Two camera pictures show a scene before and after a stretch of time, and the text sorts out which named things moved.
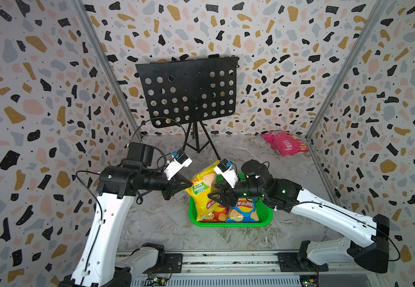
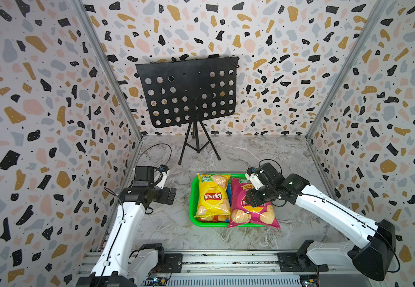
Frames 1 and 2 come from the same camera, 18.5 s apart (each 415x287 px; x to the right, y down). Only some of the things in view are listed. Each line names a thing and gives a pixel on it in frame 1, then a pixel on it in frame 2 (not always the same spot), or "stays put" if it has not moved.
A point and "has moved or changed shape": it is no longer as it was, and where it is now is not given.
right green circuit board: x=309 y=280 stays put
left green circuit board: x=154 y=281 stays put
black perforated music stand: x=180 y=92 stays put
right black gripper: x=225 y=192 → x=252 y=198
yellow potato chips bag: x=202 y=183 has moved or changed shape
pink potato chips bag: x=285 y=143 → x=241 y=212
